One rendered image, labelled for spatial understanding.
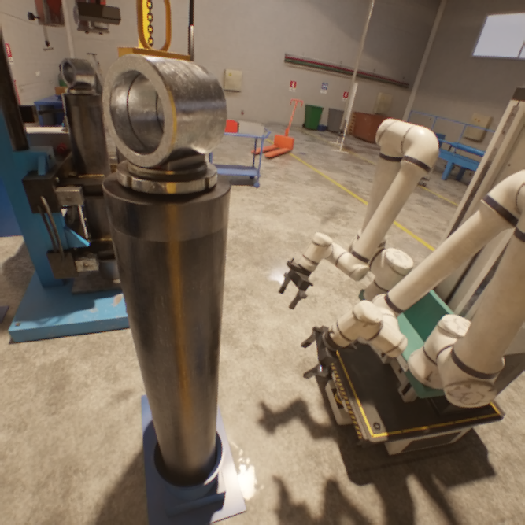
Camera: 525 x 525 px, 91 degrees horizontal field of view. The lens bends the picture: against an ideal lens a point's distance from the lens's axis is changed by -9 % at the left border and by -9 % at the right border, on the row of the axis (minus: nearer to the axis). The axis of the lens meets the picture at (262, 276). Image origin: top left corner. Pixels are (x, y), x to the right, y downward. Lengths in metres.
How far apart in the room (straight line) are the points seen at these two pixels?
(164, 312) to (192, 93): 0.36
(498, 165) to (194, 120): 1.19
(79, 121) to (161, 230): 1.69
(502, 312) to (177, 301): 0.82
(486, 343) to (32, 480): 1.98
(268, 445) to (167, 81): 1.68
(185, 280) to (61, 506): 1.47
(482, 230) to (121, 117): 0.91
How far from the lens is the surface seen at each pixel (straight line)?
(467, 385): 1.09
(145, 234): 0.46
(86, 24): 1.97
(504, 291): 0.93
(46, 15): 2.28
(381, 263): 1.53
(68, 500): 1.81
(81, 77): 2.10
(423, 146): 1.28
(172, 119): 0.42
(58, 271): 2.20
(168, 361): 0.66
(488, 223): 0.97
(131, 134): 0.52
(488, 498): 2.24
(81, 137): 2.11
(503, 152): 1.40
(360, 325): 0.93
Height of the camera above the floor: 1.64
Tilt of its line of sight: 36 degrees down
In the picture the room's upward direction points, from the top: 9 degrees clockwise
